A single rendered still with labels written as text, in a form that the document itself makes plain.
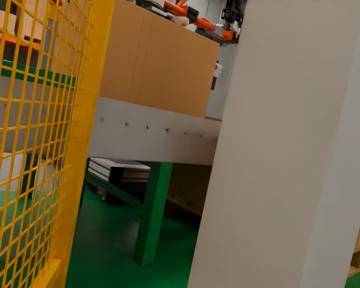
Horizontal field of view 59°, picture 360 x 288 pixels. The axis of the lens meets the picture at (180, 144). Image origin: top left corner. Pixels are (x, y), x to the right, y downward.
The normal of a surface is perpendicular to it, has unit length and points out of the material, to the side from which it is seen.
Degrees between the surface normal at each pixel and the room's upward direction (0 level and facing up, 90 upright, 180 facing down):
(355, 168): 90
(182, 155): 90
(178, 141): 90
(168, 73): 90
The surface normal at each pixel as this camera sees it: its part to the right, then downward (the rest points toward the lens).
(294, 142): -0.72, -0.08
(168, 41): 0.65, 0.19
